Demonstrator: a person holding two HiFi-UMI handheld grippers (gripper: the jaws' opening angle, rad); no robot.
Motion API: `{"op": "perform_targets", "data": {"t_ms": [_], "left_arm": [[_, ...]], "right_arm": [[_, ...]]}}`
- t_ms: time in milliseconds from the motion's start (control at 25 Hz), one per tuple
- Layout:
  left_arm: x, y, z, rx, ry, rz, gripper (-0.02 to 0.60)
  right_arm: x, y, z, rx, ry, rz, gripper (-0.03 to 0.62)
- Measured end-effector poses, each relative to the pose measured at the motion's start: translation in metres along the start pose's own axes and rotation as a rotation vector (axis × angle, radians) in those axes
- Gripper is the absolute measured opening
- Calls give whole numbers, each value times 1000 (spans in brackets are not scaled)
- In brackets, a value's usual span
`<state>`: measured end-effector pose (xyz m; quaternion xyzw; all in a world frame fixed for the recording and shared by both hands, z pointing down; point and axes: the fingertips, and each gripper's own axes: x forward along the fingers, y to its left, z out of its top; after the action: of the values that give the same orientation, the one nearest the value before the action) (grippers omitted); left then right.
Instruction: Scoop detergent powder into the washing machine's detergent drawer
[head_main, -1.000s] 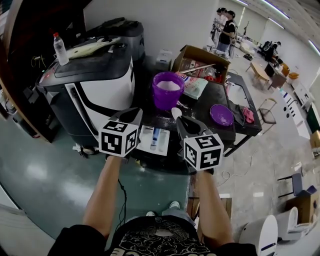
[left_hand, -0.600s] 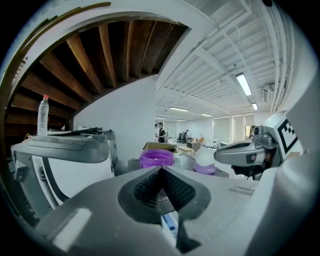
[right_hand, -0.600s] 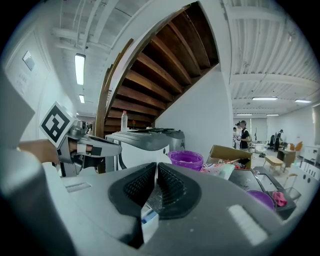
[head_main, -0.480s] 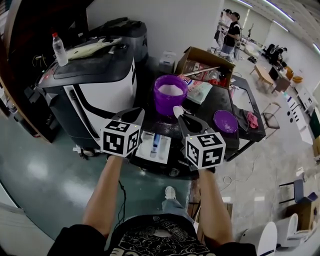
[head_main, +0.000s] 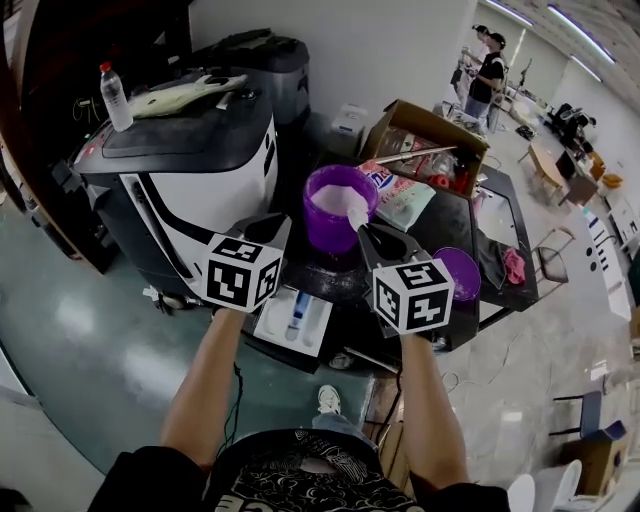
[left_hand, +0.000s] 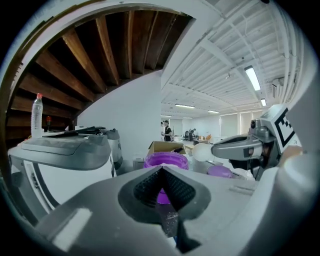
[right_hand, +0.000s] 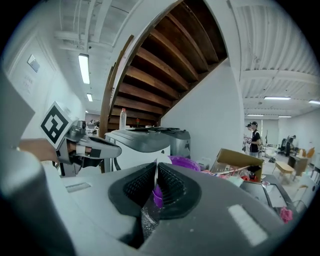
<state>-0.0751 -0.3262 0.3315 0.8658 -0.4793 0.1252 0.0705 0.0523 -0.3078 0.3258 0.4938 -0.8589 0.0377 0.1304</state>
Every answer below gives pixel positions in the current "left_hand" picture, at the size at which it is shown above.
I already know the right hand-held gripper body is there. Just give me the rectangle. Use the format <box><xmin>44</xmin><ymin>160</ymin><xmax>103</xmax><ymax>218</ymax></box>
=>
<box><xmin>249</xmin><ymin>103</ymin><xmax>305</xmax><ymax>181</ymax></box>

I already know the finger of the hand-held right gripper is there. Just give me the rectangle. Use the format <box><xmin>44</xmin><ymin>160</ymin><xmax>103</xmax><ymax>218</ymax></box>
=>
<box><xmin>211</xmin><ymin>134</ymin><xmax>263</xmax><ymax>171</ymax></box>

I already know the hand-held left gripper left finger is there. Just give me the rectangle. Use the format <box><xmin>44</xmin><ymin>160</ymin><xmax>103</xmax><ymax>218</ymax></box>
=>
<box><xmin>36</xmin><ymin>164</ymin><xmax>177</xmax><ymax>256</ymax></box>

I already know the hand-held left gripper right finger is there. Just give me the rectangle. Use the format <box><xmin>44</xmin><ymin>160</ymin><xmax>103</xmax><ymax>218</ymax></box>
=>
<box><xmin>161</xmin><ymin>164</ymin><xmax>288</xmax><ymax>256</ymax></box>

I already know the person's right forearm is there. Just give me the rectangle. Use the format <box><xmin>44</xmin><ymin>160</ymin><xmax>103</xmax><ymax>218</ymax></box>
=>
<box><xmin>281</xmin><ymin>145</ymin><xmax>305</xmax><ymax>161</ymax></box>

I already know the purple round lid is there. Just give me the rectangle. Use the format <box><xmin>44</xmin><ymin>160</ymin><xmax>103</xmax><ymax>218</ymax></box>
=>
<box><xmin>206</xmin><ymin>165</ymin><xmax>234</xmax><ymax>179</ymax></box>

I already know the large white and black machine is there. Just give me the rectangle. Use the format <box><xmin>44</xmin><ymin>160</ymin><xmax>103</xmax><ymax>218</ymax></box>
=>
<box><xmin>7</xmin><ymin>132</ymin><xmax>118</xmax><ymax>221</ymax></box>

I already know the white plastic container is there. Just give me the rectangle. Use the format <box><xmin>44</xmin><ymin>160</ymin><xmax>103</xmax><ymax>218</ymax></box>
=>
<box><xmin>132</xmin><ymin>157</ymin><xmax>146</xmax><ymax>171</ymax></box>

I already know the purple plastic bucket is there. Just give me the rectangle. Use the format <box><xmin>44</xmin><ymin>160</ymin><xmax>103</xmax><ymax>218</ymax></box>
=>
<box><xmin>143</xmin><ymin>152</ymin><xmax>190</xmax><ymax>205</ymax></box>

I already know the open cardboard box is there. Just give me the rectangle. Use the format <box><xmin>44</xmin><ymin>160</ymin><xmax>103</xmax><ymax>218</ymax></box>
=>
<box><xmin>146</xmin><ymin>140</ymin><xmax>187</xmax><ymax>161</ymax></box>

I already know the clear bottle with red cap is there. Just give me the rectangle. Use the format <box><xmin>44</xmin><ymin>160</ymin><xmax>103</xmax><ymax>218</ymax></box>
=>
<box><xmin>31</xmin><ymin>92</ymin><xmax>44</xmax><ymax>139</ymax></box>

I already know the brown wooden staircase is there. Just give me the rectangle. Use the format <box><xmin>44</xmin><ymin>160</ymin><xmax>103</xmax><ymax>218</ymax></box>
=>
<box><xmin>4</xmin><ymin>9</ymin><xmax>196</xmax><ymax>146</ymax></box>

